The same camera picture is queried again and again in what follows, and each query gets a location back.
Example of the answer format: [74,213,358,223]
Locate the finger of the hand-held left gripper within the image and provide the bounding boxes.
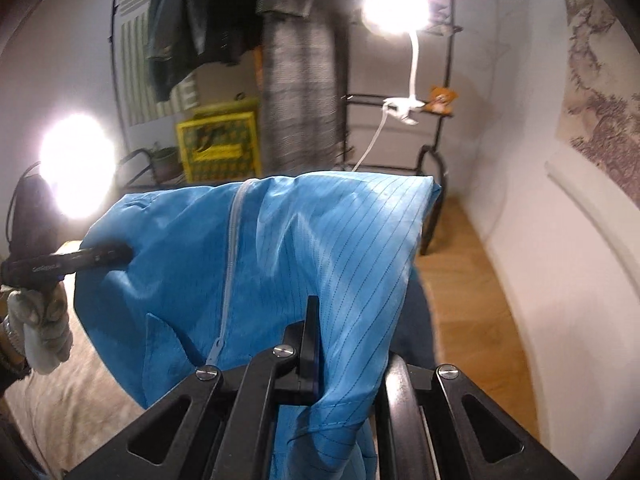
[62,241,132,275]

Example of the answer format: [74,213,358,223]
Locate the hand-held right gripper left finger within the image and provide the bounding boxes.
[62,296,319,480]

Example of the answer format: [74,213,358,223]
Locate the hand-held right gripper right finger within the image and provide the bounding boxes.
[375,355,581,480]

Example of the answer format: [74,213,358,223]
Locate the blue striped coverall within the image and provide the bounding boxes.
[74,172,443,480]

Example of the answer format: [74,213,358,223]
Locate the person's left forearm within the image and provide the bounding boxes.
[0,317,33,401]

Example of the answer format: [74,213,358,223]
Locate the black metal clothes rack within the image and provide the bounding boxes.
[107,0,463,256]

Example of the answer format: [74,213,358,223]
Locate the dark hanging clothes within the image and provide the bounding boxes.
[146,0,263,103]

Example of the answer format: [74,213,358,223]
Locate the person's left hand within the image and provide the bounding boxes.
[7,280,74,376]

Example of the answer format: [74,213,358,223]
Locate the silver wristwatch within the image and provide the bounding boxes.
[0,317,26,358]

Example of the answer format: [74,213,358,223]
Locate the potted plant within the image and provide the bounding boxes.
[149,145,180,181]

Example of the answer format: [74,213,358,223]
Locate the beige plaid blanket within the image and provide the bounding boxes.
[15,280,151,480]

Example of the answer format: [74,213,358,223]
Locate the yellow crate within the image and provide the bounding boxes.
[176,105,263,183]

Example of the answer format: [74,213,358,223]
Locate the grey checked hanging cloth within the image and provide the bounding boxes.
[255,0,351,181]

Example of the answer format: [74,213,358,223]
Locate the brown teddy bear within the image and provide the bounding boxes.
[424,86,459,116]

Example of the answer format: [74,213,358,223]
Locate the white clamp lamp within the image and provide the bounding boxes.
[352,0,432,173]

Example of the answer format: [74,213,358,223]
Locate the ring light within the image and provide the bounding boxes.
[39,114,117,222]

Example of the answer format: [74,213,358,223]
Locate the landscape wall scroll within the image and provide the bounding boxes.
[544,0,640,261]

